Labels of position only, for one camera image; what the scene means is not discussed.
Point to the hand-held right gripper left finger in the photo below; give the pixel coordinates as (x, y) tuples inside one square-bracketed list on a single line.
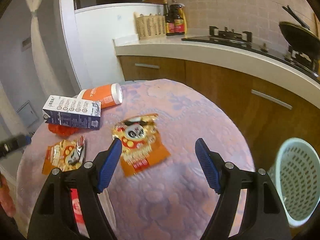
[(110, 165)]

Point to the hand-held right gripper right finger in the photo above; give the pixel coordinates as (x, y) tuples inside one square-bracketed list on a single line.
[(208, 165)]

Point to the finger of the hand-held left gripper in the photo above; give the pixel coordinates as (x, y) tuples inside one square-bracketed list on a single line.
[(15, 143)]

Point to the large orange snack packet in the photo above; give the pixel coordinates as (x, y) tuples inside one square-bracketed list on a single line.
[(140, 150)]

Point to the light green plastic wastebasket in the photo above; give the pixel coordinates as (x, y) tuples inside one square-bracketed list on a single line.
[(297, 180)]

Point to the small orange snack packet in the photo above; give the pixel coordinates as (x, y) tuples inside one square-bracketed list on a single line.
[(65, 155)]

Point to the red net bag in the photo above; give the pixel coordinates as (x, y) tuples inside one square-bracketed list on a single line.
[(61, 130)]

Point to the red cloth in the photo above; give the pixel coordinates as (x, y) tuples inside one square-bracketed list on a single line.
[(6, 195)]

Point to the red packet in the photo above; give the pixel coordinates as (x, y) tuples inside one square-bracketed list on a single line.
[(76, 205)]

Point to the white and blue milk carton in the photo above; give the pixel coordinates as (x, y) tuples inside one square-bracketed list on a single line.
[(72, 112)]

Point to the orange and white cup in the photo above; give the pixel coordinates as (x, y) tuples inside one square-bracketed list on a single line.
[(100, 95)]

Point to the wooden kitchen cabinet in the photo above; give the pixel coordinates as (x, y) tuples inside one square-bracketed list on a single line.
[(212, 85)]

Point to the white curtain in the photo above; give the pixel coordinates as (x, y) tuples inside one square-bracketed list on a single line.
[(40, 42)]

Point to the black gas stove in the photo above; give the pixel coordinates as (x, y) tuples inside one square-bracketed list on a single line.
[(225, 41)]

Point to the beige utensil basket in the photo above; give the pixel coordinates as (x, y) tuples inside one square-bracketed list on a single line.
[(151, 27)]

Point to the large dark sauce bottle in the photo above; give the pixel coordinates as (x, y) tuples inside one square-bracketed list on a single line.
[(179, 20)]

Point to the slim dark sauce bottle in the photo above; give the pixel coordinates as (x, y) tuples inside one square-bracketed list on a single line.
[(167, 17)]

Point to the black frying pan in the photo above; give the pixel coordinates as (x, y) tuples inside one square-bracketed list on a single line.
[(302, 40)]

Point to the brown tray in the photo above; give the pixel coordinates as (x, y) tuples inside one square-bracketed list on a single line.
[(155, 1)]

